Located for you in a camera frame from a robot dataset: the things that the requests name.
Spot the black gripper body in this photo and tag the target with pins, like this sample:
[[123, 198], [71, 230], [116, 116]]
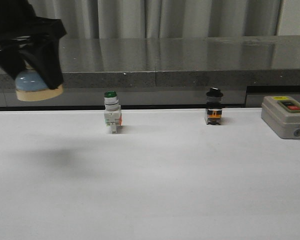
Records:
[[19, 25]]

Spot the grey push button switch box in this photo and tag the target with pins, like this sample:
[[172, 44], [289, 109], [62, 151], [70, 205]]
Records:
[[282, 115]]

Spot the grey pleated curtain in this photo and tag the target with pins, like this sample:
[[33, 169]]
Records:
[[152, 19]]

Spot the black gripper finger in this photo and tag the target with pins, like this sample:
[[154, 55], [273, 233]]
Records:
[[42, 54], [11, 61]]

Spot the blue dome service bell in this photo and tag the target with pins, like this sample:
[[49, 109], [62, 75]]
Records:
[[30, 87]]

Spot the green top pushbutton switch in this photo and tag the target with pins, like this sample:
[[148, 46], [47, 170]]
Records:
[[113, 111]]

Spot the grey stone counter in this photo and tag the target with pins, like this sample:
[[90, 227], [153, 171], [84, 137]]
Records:
[[170, 72]]

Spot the black knob selector switch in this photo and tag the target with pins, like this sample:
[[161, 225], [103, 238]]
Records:
[[213, 110]]

